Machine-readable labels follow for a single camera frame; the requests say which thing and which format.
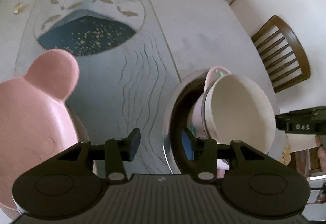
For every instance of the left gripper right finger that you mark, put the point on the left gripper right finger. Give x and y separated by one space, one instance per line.
201 154

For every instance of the dark wooden chair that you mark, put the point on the dark wooden chair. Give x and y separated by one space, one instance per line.
282 54

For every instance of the person's right hand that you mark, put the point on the person's right hand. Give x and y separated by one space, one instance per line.
321 154

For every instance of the pink pot with steel interior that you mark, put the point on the pink pot with steel interior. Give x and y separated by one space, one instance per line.
195 118

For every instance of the white ceramic bowl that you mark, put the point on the white ceramic bowl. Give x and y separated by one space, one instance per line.
236 108

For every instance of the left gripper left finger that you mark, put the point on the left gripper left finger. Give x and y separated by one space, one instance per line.
120 150

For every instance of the pink bear-shaped plate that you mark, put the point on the pink bear-shaped plate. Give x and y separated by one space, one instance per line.
36 124

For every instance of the large steel bowl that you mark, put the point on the large steel bowl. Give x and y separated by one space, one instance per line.
175 120

